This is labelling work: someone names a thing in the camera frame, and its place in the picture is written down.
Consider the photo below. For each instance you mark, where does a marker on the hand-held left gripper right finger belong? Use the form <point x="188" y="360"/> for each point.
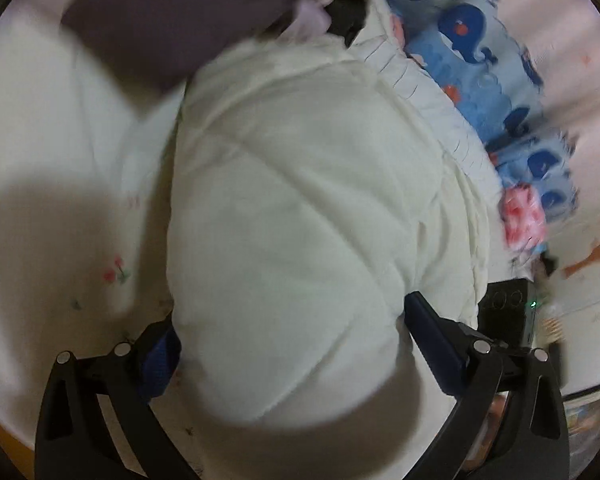
<point x="432" y="345"/>

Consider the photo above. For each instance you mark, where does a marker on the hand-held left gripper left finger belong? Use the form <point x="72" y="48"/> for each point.
<point x="161" y="360"/>

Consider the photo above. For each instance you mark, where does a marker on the cream quilted jacket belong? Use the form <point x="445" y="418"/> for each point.
<point x="305" y="210"/>

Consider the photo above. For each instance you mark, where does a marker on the cherry print bed sheet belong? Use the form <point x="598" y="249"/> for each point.
<point x="55" y="135"/>

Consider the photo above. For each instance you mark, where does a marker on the blue whale print blanket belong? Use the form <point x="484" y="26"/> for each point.
<point x="480" y="60"/>

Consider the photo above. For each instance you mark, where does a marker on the black fuzzy garment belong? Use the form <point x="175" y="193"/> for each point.
<point x="350" y="15"/>

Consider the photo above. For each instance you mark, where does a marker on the grey and lilac garment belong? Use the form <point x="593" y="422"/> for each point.
<point x="170" y="20"/>

